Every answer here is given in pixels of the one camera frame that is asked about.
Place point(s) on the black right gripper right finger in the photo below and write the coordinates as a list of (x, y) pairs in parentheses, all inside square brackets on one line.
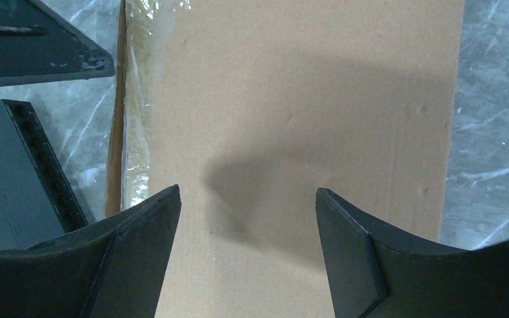
[(375, 269)]

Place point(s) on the brown cardboard express box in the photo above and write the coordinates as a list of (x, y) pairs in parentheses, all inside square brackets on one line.
[(251, 106)]

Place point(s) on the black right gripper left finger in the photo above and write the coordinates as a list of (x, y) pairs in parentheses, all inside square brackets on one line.
[(112, 268)]

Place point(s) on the dark grey flat slab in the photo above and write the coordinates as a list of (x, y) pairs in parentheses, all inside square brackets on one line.
[(37, 202)]

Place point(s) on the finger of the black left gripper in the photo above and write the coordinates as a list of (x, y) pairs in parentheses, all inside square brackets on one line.
[(37, 45)]

